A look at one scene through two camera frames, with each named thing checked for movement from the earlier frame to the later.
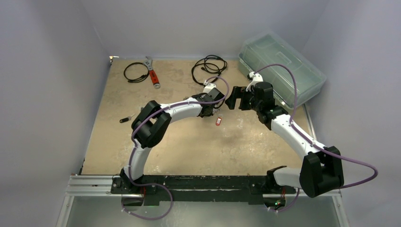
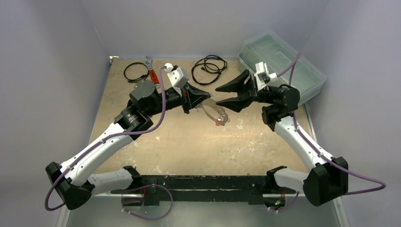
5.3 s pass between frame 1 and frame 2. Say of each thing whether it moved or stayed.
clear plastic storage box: stayed
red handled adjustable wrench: stayed
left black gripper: moved
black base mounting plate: stayed
